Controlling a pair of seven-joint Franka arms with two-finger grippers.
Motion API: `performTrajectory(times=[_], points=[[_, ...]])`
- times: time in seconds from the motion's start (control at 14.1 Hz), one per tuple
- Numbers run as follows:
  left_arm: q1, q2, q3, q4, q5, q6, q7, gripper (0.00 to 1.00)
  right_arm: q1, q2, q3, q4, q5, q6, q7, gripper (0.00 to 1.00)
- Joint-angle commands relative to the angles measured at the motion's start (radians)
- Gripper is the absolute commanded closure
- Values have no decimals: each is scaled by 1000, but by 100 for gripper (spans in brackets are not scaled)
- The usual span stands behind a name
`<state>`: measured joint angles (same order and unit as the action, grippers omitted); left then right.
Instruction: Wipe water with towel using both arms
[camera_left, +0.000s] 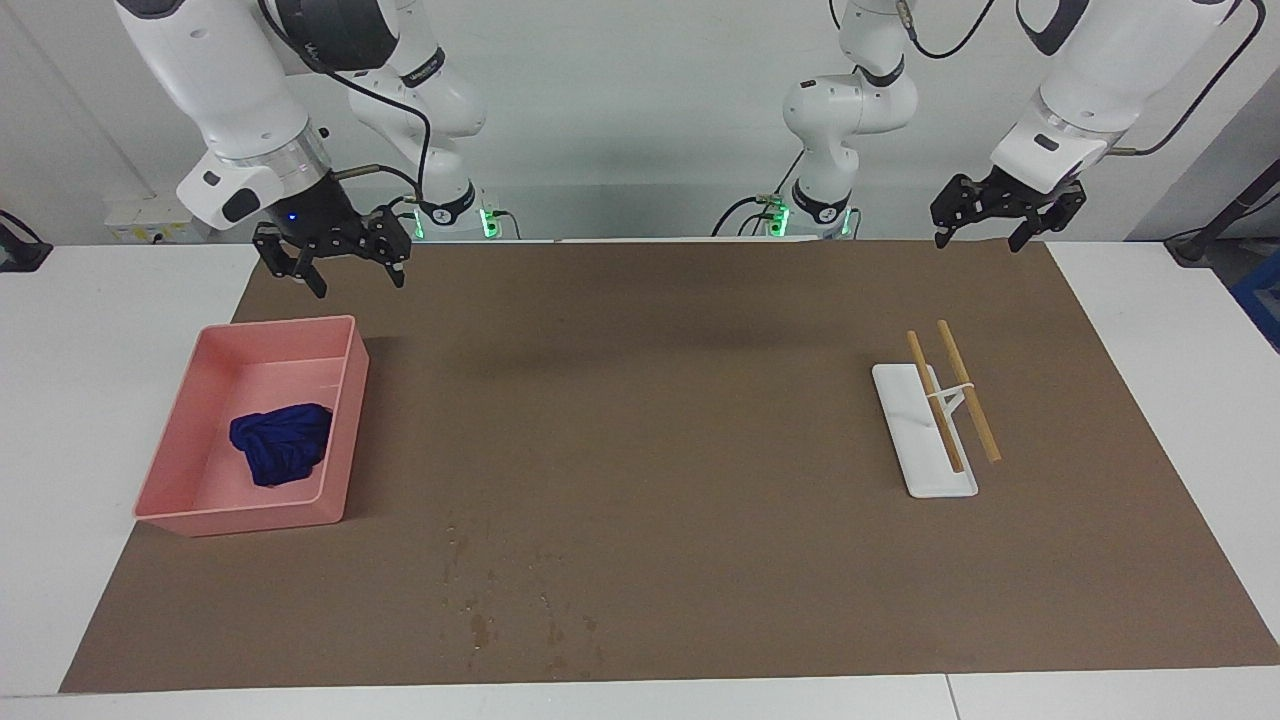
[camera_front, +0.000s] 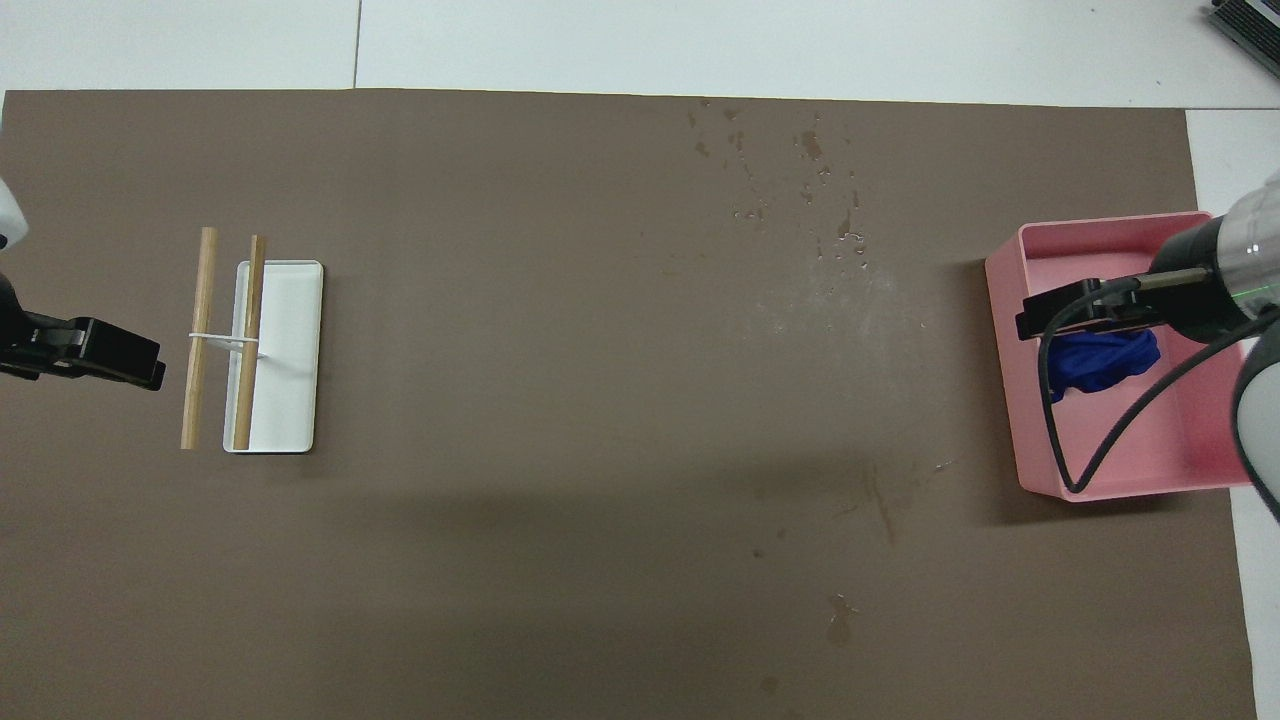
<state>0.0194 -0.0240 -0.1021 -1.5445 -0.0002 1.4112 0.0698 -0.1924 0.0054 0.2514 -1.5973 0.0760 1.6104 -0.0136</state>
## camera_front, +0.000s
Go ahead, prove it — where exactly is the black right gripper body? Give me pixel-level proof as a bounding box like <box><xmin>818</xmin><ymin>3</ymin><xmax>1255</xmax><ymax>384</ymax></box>
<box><xmin>1150</xmin><ymin>218</ymin><xmax>1256</xmax><ymax>343</ymax></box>

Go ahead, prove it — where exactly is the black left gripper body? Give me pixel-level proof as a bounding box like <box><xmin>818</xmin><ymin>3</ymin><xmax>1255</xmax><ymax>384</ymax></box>
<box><xmin>0</xmin><ymin>270</ymin><xmax>23</xmax><ymax>379</ymax></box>

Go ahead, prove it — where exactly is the blue cloth towel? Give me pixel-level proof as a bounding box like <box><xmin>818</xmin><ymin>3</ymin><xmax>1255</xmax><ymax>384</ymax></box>
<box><xmin>1045</xmin><ymin>328</ymin><xmax>1161</xmax><ymax>404</ymax></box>

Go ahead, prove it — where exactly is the spilled water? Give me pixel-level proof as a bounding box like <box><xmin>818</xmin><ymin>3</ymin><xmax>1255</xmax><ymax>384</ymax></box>
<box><xmin>685</xmin><ymin>98</ymin><xmax>871</xmax><ymax>286</ymax></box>

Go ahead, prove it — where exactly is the long wooden rack rod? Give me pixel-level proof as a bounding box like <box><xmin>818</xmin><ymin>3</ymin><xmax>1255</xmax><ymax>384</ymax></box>
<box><xmin>180</xmin><ymin>227</ymin><xmax>219</xmax><ymax>450</ymax></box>

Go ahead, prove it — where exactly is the short wooden rack rod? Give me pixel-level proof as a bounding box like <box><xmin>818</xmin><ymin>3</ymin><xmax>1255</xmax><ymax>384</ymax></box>
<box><xmin>232</xmin><ymin>235</ymin><xmax>268</xmax><ymax>450</ymax></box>

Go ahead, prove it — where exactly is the pink plastic bin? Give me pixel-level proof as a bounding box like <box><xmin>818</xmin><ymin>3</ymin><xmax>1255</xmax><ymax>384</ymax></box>
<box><xmin>985</xmin><ymin>210</ymin><xmax>1269</xmax><ymax>502</ymax></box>

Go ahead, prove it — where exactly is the grey ribbed device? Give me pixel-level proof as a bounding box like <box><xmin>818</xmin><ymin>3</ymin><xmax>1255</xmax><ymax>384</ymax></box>
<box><xmin>1205</xmin><ymin>0</ymin><xmax>1280</xmax><ymax>51</ymax></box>

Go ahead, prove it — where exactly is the brown table mat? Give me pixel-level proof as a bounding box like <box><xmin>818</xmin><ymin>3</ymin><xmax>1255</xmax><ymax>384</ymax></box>
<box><xmin>0</xmin><ymin>88</ymin><xmax>1259</xmax><ymax>720</ymax></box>

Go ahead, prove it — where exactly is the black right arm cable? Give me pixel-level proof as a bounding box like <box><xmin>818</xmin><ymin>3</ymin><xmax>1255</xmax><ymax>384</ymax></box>
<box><xmin>1038</xmin><ymin>270</ymin><xmax>1280</xmax><ymax>496</ymax></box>

